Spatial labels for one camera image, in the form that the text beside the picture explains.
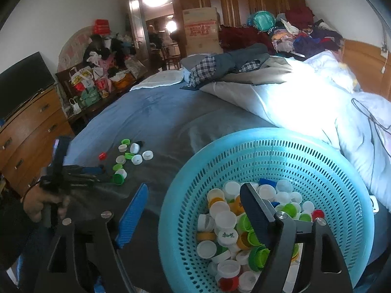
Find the light blue perforated plastic basket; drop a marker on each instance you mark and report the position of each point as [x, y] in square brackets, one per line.
[275, 158]

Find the dark jacket with plaid lining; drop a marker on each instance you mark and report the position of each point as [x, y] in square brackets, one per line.
[213, 65]

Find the heap of dark clutter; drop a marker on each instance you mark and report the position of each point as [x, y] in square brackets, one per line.
[113, 45]

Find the brown wooden door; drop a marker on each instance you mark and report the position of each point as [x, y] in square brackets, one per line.
[134, 27]

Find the wooden chair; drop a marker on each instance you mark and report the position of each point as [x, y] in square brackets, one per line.
[171, 55]

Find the group of bottle caps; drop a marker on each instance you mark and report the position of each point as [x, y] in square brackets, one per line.
[136, 158]

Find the white square device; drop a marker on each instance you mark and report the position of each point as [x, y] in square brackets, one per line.
[374, 203]

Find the white duvet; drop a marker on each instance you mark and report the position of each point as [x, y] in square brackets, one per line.
[305, 97]

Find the heap of shopping bags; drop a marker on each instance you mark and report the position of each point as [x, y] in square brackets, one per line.
[91, 82]

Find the pile of colourful clothes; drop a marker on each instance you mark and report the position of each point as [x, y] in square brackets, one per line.
[305, 33]

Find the wooden dresser with drawers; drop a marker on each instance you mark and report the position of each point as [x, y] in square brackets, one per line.
[30, 122]

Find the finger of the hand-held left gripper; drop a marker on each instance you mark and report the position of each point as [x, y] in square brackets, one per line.
[91, 179]
[90, 169]

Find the person's left hand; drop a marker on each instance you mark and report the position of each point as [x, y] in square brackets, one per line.
[36, 203]

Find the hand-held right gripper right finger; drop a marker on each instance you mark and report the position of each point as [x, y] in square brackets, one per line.
[253, 215]

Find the bed with blue sheet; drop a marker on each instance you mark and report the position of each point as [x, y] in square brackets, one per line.
[152, 113]

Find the white pillow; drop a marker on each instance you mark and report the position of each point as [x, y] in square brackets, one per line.
[158, 79]

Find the pink patterned arched board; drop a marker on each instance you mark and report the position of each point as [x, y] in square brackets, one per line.
[73, 45]

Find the teal plastic bag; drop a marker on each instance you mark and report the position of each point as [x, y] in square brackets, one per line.
[262, 19]

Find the small white handbag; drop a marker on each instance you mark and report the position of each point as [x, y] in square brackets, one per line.
[74, 105]

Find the cardboard box with red print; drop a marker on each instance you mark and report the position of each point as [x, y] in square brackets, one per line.
[201, 30]

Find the pile of mixed bottle caps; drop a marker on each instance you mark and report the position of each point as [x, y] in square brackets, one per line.
[226, 219]

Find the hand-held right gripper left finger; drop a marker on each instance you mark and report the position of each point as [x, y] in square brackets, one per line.
[132, 216]

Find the black flat television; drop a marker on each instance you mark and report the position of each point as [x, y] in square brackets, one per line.
[24, 79]

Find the wooden headboard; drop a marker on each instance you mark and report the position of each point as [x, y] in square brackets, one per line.
[363, 58]

